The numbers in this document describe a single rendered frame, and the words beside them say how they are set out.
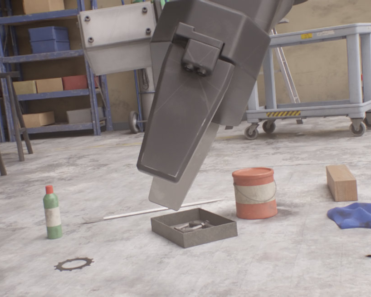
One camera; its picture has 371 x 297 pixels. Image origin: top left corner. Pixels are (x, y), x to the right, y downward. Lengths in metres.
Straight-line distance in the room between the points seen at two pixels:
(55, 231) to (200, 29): 2.53
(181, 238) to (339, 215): 0.67
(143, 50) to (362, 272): 1.76
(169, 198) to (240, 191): 2.34
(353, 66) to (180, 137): 4.74
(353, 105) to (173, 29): 4.72
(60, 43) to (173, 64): 7.21
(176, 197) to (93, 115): 6.81
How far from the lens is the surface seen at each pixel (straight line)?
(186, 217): 2.75
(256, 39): 0.29
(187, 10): 0.29
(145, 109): 6.92
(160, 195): 0.38
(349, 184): 2.94
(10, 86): 5.86
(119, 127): 7.56
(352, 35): 5.00
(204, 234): 2.42
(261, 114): 5.27
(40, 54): 7.42
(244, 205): 2.72
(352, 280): 1.99
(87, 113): 7.26
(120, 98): 7.53
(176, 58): 0.28
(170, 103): 0.27
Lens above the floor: 0.70
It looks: 8 degrees down
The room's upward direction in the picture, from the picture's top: 6 degrees counter-clockwise
